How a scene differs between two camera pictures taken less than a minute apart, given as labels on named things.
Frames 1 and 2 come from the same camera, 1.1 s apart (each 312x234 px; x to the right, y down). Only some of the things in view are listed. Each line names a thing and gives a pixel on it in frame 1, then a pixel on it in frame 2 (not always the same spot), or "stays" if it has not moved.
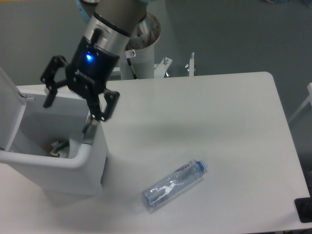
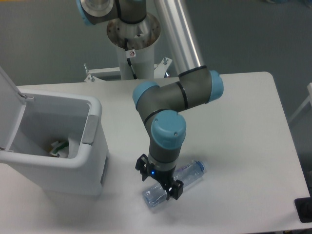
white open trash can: (46, 144) stays
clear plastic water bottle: (160, 191) stays
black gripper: (91, 64) → (163, 177)
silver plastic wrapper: (74, 146) stays
